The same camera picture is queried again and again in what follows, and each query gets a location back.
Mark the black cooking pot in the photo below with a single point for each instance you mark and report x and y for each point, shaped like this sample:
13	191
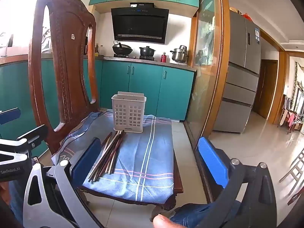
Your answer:
147	51

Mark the blue plaid cloth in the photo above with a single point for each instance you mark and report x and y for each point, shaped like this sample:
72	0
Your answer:
147	161

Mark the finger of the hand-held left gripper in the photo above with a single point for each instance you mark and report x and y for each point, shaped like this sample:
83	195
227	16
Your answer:
33	134
9	116

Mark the person's blue jeans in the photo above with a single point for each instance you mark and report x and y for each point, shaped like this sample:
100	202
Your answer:
204	215

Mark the white plastic utensil holder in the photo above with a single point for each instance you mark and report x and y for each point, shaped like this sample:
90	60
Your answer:
128	114

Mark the red plastic bag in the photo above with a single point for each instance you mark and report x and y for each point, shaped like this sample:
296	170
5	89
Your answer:
247	17

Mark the gas stove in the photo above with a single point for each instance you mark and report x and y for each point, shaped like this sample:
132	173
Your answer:
134	57

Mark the person's right hand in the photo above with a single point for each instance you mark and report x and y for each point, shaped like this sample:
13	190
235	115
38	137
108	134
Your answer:
163	222

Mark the pile of chopsticks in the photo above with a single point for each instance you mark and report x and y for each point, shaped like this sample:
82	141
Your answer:
111	154

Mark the black range hood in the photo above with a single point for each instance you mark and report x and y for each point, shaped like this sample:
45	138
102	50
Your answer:
140	26

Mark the stainless steel pot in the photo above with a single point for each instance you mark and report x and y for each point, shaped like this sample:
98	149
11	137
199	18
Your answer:
179	55

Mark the dark glass bottle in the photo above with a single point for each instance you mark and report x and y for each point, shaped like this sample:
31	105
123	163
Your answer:
97	51

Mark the brown wooden door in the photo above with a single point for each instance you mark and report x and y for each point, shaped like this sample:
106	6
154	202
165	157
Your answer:
266	87

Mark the clothes drying rack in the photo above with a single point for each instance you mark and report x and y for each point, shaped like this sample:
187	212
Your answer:
289	118

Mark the silver refrigerator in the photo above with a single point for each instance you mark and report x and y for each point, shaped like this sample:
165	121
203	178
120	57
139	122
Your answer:
239	87

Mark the wooden dining chair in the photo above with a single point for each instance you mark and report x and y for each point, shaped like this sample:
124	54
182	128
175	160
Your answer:
295	166

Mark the red canister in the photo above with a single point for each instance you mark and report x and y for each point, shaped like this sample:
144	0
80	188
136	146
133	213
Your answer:
163	57

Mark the carved dark wooden chair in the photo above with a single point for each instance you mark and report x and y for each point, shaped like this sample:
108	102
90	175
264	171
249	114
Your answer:
68	52

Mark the teal lower kitchen cabinets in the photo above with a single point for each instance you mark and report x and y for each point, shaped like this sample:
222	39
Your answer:
142	87

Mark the black wok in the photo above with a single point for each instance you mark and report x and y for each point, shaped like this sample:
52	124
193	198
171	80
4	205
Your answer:
122	48

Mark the wooden framed glass door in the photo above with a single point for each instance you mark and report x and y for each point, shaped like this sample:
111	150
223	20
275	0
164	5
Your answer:
206	76

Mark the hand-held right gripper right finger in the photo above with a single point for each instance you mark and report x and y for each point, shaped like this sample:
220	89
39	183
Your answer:
211	161

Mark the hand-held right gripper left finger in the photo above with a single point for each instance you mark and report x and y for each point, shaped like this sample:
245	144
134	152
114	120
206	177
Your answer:
86	162

